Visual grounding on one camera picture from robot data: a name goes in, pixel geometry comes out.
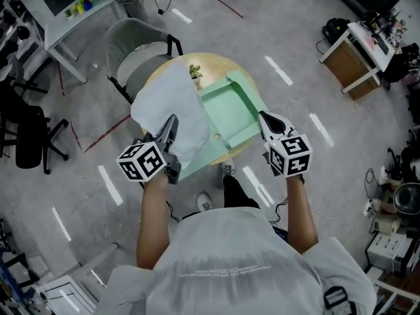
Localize black bag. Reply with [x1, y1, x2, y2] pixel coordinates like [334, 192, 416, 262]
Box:
[321, 17, 352, 43]

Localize white rectangular desk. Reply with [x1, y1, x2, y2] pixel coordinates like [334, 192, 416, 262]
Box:
[5, 0, 128, 85]

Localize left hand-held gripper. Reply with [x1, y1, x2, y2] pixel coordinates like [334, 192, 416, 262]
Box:
[115, 114, 182, 186]

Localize black round bin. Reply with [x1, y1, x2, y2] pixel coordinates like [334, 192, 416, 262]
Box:
[392, 182, 420, 217]

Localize black office chair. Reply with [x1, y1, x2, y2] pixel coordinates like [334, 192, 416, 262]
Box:
[0, 79, 70, 176]

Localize white sheet of paper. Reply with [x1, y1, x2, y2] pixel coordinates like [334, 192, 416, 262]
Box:
[130, 58, 211, 171]

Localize group of coloured cups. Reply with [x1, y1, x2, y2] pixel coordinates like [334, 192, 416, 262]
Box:
[70, 0, 100, 15]

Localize person's right forearm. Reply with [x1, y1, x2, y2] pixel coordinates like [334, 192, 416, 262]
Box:
[284, 175, 320, 255]

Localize white table with cardboard box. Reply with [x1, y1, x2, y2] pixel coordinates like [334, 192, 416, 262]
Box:
[318, 20, 397, 101]

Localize small potted plant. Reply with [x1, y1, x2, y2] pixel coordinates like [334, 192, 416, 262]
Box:
[188, 63, 205, 85]

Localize person's black trouser leg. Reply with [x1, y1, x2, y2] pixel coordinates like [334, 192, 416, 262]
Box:
[222, 175, 261, 210]

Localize white storage boxes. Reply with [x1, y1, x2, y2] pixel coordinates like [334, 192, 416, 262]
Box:
[365, 230, 420, 275]

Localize person's left forearm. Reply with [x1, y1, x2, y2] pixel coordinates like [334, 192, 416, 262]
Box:
[135, 171, 172, 271]

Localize grey shell chair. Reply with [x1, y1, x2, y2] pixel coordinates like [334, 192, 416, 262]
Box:
[104, 17, 184, 106]

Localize white folding stand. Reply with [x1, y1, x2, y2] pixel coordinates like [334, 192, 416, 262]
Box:
[35, 241, 119, 315]

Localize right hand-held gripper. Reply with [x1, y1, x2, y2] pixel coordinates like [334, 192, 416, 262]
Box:
[257, 110, 312, 179]

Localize person's white shirt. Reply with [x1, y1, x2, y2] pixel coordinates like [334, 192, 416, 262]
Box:
[94, 206, 379, 315]

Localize black strap buckle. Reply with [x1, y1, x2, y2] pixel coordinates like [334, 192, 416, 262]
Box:
[322, 285, 358, 315]

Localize green cardboard folder tray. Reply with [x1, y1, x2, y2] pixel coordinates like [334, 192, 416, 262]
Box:
[178, 70, 269, 180]

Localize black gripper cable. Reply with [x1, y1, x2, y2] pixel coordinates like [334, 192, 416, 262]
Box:
[165, 199, 183, 224]
[268, 194, 290, 226]

